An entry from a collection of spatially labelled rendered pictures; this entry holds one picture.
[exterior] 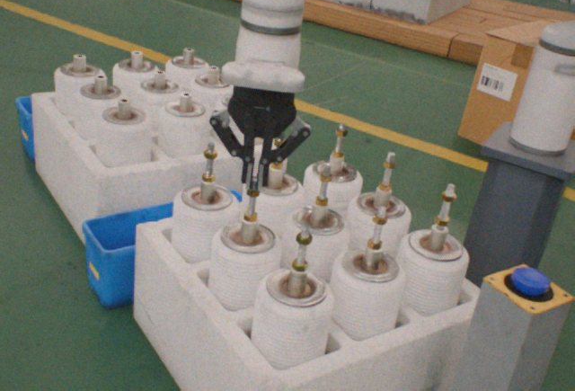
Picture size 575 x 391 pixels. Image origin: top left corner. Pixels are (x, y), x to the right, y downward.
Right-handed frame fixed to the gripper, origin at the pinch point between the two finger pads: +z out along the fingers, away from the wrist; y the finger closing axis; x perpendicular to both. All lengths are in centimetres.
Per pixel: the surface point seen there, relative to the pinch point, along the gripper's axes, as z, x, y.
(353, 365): 17.6, 13.2, -15.0
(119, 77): 11, -57, 32
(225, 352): 19.2, 12.1, 0.9
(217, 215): 10.2, -5.6, 4.9
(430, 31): 27, -187, -53
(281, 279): 9.7, 8.6, -5.0
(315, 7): 28, -210, -9
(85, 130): 16, -40, 34
